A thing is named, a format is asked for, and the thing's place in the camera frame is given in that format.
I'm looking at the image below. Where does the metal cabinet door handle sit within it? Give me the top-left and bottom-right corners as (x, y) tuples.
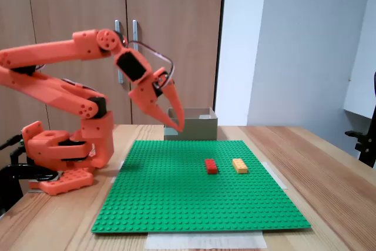
(132, 19), (140, 53)
(114, 19), (125, 84)

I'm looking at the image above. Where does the black stand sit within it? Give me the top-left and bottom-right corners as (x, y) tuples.
(344, 71), (376, 170)

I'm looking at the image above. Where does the black power cable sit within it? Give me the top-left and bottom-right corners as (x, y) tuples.
(0, 134), (24, 150)

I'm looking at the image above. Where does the thin servo cable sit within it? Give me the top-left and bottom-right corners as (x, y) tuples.
(120, 33), (176, 90)

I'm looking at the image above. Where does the green lego baseplate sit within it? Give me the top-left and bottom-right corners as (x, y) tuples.
(90, 139), (312, 235)

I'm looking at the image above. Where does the yellow lego block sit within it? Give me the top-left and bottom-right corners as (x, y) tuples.
(231, 158), (249, 175)

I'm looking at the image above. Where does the red lego block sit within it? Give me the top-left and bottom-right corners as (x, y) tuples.
(204, 159), (219, 175)

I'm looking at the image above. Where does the brown cardboard box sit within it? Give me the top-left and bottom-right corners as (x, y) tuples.
(163, 106), (219, 142)

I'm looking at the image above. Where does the black table clamp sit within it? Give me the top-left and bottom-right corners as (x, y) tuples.
(0, 162), (61, 216)

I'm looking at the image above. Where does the masking tape strip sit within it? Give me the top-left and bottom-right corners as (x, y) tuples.
(145, 231), (268, 250)
(110, 159), (126, 184)
(261, 161), (288, 190)

